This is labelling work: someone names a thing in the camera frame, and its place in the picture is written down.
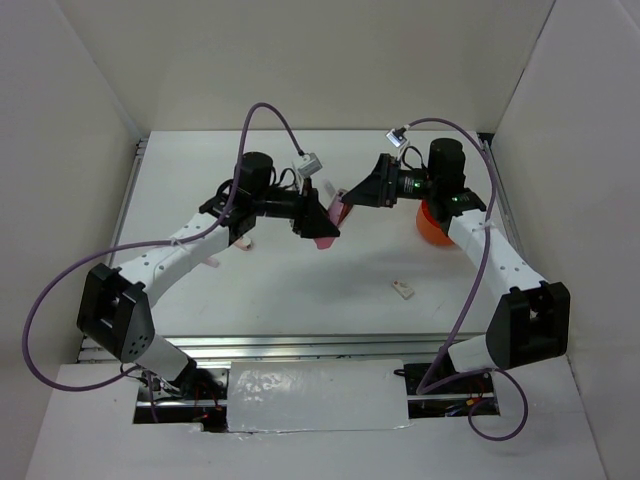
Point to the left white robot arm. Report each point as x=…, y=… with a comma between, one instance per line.
x=116, y=305

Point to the orange round divided container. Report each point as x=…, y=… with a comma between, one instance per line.
x=429, y=229

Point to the pink glue bottle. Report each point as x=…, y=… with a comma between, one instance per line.
x=338, y=213

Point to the small white red box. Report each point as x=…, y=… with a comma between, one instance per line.
x=403, y=289

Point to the pink white mini stapler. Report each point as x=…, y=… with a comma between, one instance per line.
x=244, y=243

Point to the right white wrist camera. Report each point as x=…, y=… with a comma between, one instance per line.
x=397, y=137

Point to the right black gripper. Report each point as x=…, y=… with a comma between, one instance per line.
x=376, y=190

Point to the orange grey correction tape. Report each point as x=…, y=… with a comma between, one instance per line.
x=329, y=188

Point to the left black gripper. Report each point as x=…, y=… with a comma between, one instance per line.
x=311, y=219

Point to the white cover plate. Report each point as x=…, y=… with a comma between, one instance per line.
x=336, y=395

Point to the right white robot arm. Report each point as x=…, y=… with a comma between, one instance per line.
x=531, y=319

